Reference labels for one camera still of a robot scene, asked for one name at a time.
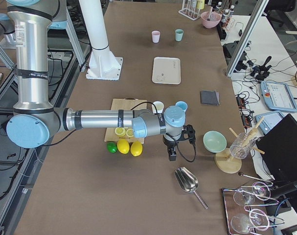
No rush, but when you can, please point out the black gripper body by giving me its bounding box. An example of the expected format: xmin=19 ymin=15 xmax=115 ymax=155
xmin=163 ymin=134 xmax=178 ymax=150

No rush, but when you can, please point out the pale yellow cup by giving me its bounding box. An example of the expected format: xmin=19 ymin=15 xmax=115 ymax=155
xmin=152 ymin=101 xmax=164 ymax=114

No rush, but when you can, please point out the blue cup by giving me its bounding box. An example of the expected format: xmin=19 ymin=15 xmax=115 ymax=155
xmin=175 ymin=101 xmax=188 ymax=112

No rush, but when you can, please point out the pink cup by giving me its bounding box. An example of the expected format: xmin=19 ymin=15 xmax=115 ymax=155
xmin=151 ymin=30 xmax=160 ymax=43

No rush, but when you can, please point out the mint green cup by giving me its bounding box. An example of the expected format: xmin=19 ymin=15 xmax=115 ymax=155
xmin=175 ymin=29 xmax=184 ymax=42

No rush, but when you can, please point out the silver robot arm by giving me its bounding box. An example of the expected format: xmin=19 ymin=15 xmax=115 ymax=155
xmin=6 ymin=0 xmax=188 ymax=161

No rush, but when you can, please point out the cream plastic tray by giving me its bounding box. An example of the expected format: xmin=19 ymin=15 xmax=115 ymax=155
xmin=152 ymin=57 xmax=181 ymax=85

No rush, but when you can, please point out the metal scoop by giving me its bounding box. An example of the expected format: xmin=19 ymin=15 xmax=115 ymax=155
xmin=174 ymin=167 xmax=208 ymax=210

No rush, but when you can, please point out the yellow lemon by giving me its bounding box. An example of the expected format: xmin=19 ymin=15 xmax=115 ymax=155
xmin=117 ymin=139 xmax=130 ymax=154
xmin=131 ymin=141 xmax=143 ymax=157

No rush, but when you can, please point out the mint green bowl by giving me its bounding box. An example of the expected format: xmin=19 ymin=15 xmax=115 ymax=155
xmin=203 ymin=131 xmax=227 ymax=153

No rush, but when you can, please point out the lemon half slice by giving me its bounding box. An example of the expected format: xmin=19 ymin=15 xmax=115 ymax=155
xmin=114 ymin=127 xmax=126 ymax=137

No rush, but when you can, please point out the wooden cup stand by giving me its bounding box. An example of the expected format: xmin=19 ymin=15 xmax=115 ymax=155
xmin=214 ymin=117 xmax=265 ymax=174

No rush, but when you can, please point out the grey folded cloth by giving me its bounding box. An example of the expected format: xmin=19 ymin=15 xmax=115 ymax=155
xmin=200 ymin=90 xmax=220 ymax=106

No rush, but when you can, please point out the green lime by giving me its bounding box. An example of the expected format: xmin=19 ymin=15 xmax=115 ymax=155
xmin=107 ymin=142 xmax=118 ymax=153

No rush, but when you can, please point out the wooden cutting board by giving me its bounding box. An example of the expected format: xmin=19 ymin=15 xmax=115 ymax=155
xmin=104 ymin=98 xmax=147 ymax=144

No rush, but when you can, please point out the clear glass mug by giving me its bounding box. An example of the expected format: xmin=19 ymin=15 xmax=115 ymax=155
xmin=229 ymin=133 xmax=257 ymax=159

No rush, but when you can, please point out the small metal spoon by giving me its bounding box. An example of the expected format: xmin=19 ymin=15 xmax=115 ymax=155
xmin=238 ymin=172 xmax=273 ymax=184

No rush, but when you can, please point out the wine glass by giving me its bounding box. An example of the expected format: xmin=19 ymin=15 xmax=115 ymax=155
xmin=231 ymin=209 xmax=270 ymax=235
xmin=233 ymin=182 xmax=270 ymax=206

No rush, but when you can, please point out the blue teach pendant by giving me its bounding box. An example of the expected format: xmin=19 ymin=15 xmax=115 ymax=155
xmin=255 ymin=111 xmax=285 ymax=135
xmin=260 ymin=81 xmax=297 ymax=113

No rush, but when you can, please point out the black monitor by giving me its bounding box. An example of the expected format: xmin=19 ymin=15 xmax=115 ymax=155
xmin=256 ymin=114 xmax=297 ymax=182

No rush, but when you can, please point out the pink bowl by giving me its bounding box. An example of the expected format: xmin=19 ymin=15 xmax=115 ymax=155
xmin=201 ymin=12 xmax=222 ymax=28

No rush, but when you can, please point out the white dish rack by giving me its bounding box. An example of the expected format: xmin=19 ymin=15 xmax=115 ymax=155
xmin=178 ymin=0 xmax=205 ymax=21

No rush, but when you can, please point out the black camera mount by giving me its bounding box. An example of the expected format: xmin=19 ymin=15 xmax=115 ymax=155
xmin=179 ymin=124 xmax=196 ymax=146

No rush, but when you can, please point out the wire glass rack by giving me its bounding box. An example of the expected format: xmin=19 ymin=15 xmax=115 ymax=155
xmin=222 ymin=182 xmax=285 ymax=235

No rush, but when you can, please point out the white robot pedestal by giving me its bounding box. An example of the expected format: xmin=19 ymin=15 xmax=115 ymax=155
xmin=79 ymin=0 xmax=123 ymax=81

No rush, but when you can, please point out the aluminium frame post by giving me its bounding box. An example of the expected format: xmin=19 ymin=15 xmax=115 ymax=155
xmin=226 ymin=0 xmax=269 ymax=78

